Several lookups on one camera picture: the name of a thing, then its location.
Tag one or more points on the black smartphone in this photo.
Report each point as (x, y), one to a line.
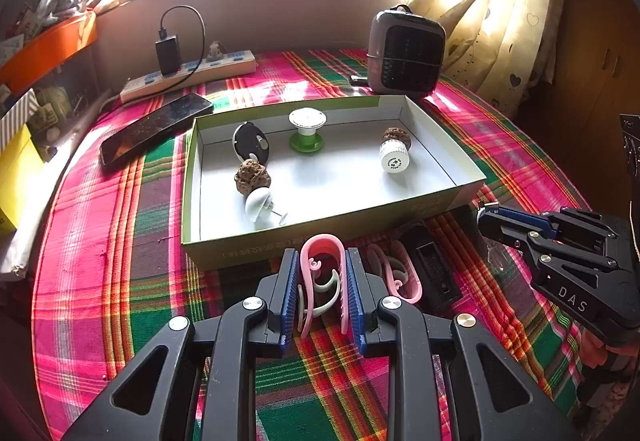
(150, 126)

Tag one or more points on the pink hair clip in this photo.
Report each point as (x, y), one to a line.
(412, 288)
(325, 243)

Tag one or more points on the small grey adapter plug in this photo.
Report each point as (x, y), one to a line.
(215, 51)

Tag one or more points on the small patterned tin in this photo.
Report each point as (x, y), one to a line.
(50, 106)

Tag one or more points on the black rectangular holder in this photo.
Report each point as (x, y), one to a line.
(435, 271)

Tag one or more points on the white ribbed cap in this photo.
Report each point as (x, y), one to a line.
(395, 158)

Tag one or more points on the brown wrinkled walnut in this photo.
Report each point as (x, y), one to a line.
(397, 136)
(252, 176)

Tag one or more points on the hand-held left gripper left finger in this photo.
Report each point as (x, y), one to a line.
(289, 291)

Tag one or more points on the black and white oval gadget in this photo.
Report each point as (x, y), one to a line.
(247, 141)

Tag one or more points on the orange tray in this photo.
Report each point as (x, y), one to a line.
(45, 51)

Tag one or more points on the white power strip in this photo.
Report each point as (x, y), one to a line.
(220, 68)

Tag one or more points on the grey striped box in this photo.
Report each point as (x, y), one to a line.
(15, 121)

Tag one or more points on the plaid pink green tablecloth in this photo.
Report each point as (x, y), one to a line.
(125, 246)

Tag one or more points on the person's right hand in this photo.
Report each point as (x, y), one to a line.
(595, 351)

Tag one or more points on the white mushroom shaped hook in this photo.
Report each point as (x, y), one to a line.
(257, 206)

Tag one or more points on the grey portable heater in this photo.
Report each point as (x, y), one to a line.
(405, 51)

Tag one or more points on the white and green spool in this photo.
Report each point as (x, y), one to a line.
(306, 118)

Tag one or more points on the black charger plug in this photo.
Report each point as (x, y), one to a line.
(167, 53)

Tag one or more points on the cream plastic hook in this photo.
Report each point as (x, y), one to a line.
(327, 285)

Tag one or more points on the yellow box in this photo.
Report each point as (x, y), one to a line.
(15, 176)

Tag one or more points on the small clear plastic piece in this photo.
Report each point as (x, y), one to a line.
(497, 258)

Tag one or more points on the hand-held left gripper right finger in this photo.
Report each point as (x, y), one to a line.
(356, 291)

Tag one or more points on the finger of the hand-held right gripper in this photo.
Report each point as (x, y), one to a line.
(505, 231)
(520, 216)

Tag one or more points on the shallow cardboard box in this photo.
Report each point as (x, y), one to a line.
(340, 191)

